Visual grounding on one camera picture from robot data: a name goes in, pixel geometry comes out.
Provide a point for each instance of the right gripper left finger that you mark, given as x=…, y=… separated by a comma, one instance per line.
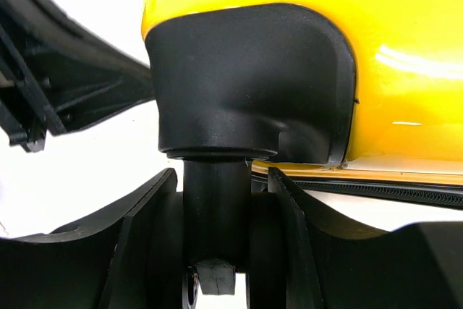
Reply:
x=124, y=255

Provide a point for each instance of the yellow hard-shell suitcase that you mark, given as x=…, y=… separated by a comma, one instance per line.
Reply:
x=349, y=97

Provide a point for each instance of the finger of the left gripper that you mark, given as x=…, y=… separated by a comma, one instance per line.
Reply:
x=58, y=78

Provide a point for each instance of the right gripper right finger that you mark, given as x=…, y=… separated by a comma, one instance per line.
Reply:
x=337, y=262

